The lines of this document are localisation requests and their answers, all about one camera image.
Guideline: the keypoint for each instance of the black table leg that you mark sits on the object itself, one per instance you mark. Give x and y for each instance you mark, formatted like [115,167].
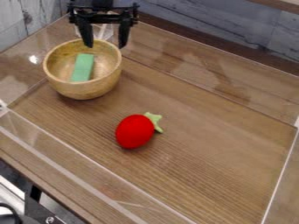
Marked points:
[35,193]

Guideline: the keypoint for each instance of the brown wooden bowl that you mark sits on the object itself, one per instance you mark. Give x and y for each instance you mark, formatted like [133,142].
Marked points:
[59,64]

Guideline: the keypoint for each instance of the green rectangular block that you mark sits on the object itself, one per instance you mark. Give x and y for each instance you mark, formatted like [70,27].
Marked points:
[83,67]

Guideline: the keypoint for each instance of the red plush strawberry toy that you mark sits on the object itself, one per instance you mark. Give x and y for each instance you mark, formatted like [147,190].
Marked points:
[137,129]

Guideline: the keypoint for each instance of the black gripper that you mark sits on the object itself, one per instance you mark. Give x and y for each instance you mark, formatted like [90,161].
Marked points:
[89,12]

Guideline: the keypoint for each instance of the black device with logo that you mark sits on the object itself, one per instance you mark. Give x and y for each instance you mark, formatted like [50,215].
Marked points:
[39,213]

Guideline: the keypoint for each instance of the clear acrylic tray enclosure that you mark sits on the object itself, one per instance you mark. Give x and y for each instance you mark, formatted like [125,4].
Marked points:
[177,137]

